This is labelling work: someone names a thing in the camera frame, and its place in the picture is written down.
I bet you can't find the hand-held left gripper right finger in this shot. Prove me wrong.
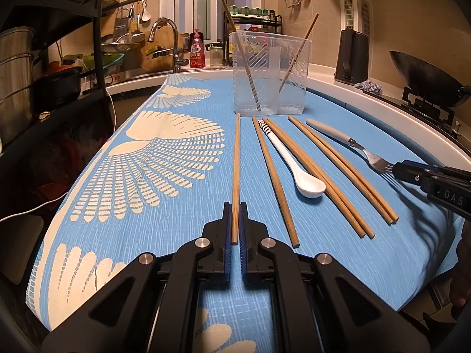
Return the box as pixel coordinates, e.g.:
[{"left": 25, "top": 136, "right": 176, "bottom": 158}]
[{"left": 239, "top": 202, "right": 431, "bottom": 353}]

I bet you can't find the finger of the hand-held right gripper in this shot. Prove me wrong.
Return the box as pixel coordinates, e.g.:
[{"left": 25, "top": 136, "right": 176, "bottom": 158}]
[
  {"left": 416, "top": 165, "right": 471, "bottom": 184},
  {"left": 392, "top": 160, "right": 431, "bottom": 192}
]

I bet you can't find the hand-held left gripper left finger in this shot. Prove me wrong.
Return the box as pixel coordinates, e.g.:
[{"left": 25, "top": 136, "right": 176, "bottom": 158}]
[{"left": 40, "top": 202, "right": 233, "bottom": 353}]

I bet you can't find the wooden chopstick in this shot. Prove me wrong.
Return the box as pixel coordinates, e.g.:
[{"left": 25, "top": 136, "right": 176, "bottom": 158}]
[
  {"left": 266, "top": 119, "right": 366, "bottom": 239},
  {"left": 268, "top": 118, "right": 376, "bottom": 238},
  {"left": 292, "top": 116, "right": 399, "bottom": 222},
  {"left": 289, "top": 118, "right": 391, "bottom": 226},
  {"left": 220, "top": 0, "right": 263, "bottom": 112},
  {"left": 278, "top": 14, "right": 319, "bottom": 94},
  {"left": 232, "top": 114, "right": 241, "bottom": 245},
  {"left": 252, "top": 116, "right": 299, "bottom": 249}
]

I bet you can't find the white spoon with striped handle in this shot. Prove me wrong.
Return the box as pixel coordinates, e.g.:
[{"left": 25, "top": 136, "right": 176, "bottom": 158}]
[{"left": 258, "top": 119, "right": 327, "bottom": 198}]

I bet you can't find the grey handled metal fork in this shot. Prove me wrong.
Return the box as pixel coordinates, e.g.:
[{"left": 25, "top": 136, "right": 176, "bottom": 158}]
[{"left": 306, "top": 118, "right": 396, "bottom": 182}]

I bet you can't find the clear plastic utensil holder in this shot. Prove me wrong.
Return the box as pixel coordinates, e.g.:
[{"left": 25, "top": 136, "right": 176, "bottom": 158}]
[{"left": 229, "top": 31, "right": 313, "bottom": 115}]

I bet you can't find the black gas stove grate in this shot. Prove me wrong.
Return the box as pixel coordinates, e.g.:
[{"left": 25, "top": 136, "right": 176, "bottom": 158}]
[{"left": 401, "top": 86, "right": 471, "bottom": 133}]

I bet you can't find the grey dish rag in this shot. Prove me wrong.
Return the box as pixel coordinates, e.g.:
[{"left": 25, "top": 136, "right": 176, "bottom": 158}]
[{"left": 354, "top": 80, "right": 383, "bottom": 94}]

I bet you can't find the dark metal wok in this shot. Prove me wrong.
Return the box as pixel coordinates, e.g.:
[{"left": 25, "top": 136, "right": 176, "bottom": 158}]
[{"left": 389, "top": 51, "right": 471, "bottom": 109}]

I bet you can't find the blue patterned tablecloth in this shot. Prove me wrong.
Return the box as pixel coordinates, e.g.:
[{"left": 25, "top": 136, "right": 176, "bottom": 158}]
[{"left": 25, "top": 74, "right": 465, "bottom": 353}]

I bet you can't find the black electric kettle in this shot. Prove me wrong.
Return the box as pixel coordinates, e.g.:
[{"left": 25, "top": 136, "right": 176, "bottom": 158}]
[{"left": 334, "top": 27, "right": 369, "bottom": 85}]

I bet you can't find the glass jar with green lid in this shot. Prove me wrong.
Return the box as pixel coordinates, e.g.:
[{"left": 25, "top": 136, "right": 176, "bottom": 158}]
[{"left": 210, "top": 44, "right": 225, "bottom": 67}]

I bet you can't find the red dish soap bottle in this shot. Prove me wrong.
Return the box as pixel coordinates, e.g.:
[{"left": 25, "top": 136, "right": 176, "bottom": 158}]
[{"left": 189, "top": 29, "right": 205, "bottom": 69}]

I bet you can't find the chrome kitchen faucet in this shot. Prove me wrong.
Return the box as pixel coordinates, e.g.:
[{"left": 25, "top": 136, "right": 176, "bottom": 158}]
[{"left": 148, "top": 18, "right": 190, "bottom": 74}]

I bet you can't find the wooden cutting board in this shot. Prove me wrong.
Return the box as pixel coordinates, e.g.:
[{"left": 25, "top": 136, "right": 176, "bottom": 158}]
[{"left": 142, "top": 27, "right": 181, "bottom": 72}]

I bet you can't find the black spice rack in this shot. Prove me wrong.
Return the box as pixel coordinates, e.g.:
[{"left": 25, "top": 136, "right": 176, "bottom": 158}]
[{"left": 223, "top": 5, "right": 283, "bottom": 67}]

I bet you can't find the green plastic basin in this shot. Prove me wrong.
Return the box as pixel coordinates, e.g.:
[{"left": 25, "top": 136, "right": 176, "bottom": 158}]
[{"left": 83, "top": 53, "right": 126, "bottom": 76}]

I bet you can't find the steel colander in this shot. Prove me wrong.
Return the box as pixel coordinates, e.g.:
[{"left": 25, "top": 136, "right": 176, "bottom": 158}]
[{"left": 101, "top": 33, "right": 146, "bottom": 54}]

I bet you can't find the row of green-lidded jars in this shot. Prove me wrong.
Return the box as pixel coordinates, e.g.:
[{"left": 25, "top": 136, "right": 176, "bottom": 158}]
[{"left": 227, "top": 5, "right": 269, "bottom": 17}]

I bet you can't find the black metal shelf rack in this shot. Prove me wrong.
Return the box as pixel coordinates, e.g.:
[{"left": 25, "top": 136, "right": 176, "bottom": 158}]
[{"left": 0, "top": 0, "right": 148, "bottom": 177}]

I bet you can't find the metal grater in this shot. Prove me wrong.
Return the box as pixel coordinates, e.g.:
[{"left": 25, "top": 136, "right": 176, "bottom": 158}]
[{"left": 112, "top": 7, "right": 129, "bottom": 43}]

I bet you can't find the large steel pot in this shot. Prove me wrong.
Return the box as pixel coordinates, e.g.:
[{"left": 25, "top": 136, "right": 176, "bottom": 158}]
[{"left": 0, "top": 26, "right": 35, "bottom": 148}]

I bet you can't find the white wall vent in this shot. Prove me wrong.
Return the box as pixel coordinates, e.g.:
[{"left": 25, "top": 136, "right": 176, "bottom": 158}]
[{"left": 343, "top": 0, "right": 371, "bottom": 34}]

